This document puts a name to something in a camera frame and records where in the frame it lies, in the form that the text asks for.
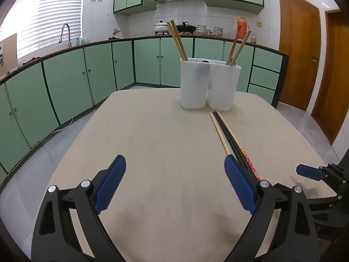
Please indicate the black wok with lid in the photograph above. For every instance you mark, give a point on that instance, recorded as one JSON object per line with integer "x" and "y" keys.
{"x": 186, "y": 28}

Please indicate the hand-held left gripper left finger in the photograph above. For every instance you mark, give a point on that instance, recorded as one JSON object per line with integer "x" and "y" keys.
{"x": 110, "y": 185}

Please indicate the brown wooden door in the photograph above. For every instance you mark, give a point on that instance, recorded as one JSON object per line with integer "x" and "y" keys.
{"x": 336, "y": 76}
{"x": 298, "y": 51}

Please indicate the glass jar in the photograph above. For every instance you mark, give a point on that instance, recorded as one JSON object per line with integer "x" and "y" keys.
{"x": 253, "y": 38}

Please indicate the orange thermos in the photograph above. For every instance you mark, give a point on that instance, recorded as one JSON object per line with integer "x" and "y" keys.
{"x": 245, "y": 26}

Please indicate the stack of bowls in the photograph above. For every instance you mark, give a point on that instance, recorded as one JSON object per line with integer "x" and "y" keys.
{"x": 201, "y": 30}

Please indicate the dark cloth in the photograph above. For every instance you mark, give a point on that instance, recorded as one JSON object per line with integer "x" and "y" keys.
{"x": 31, "y": 59}

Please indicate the steel kettle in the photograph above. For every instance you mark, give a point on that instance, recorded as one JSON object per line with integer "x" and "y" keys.
{"x": 116, "y": 32}

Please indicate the patterned bowl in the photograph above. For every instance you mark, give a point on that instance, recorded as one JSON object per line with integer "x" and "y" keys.
{"x": 218, "y": 31}

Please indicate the white window blinds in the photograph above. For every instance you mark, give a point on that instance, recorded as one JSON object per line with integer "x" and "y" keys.
{"x": 46, "y": 13}

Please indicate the steel kitchen faucet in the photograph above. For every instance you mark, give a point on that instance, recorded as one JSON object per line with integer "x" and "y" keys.
{"x": 65, "y": 31}

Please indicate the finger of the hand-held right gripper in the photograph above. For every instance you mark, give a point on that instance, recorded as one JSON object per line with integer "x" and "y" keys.
{"x": 310, "y": 171}

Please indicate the black spoon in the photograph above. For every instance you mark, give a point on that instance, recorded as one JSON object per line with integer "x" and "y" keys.
{"x": 205, "y": 61}

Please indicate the white lidded pot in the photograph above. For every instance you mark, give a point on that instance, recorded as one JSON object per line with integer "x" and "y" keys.
{"x": 161, "y": 27}

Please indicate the green base cabinets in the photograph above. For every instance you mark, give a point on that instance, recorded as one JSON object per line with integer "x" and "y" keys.
{"x": 68, "y": 87}

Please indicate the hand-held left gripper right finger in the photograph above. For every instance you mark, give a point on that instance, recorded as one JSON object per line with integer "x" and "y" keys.
{"x": 240, "y": 185}

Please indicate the bottles by sink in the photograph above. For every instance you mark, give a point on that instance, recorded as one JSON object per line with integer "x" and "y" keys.
{"x": 81, "y": 41}

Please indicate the white two-compartment utensil holder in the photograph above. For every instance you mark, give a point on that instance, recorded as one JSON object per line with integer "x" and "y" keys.
{"x": 207, "y": 84}

